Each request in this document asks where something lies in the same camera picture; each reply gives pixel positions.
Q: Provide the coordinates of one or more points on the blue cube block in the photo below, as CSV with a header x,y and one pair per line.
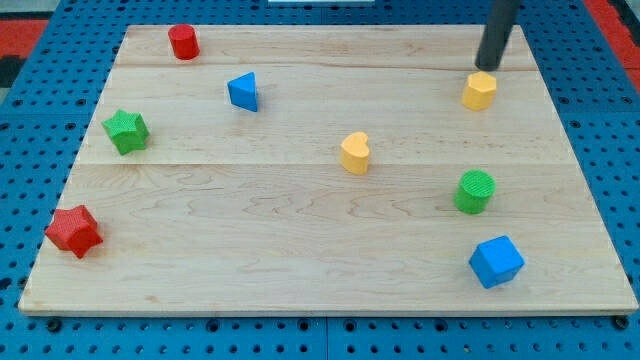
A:
x,y
496,261

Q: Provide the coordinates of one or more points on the yellow heart block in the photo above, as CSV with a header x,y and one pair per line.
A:
x,y
355,152

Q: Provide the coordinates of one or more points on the light wooden board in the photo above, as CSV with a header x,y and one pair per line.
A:
x,y
229,212

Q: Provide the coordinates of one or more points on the blue triangle block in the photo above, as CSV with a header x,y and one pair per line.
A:
x,y
243,92

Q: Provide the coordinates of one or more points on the green cylinder block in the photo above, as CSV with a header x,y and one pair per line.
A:
x,y
474,191

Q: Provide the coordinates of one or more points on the yellow hexagon block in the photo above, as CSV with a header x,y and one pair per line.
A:
x,y
479,91

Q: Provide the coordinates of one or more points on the red cylinder block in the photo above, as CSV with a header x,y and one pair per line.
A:
x,y
183,41

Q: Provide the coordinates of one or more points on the green star block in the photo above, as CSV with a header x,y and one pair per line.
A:
x,y
127,131

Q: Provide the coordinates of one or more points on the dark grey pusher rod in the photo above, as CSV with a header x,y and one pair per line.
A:
x,y
501,19

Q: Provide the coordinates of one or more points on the red star block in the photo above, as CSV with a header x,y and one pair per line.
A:
x,y
74,230

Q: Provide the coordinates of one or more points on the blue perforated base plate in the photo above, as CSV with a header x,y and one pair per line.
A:
x,y
56,55

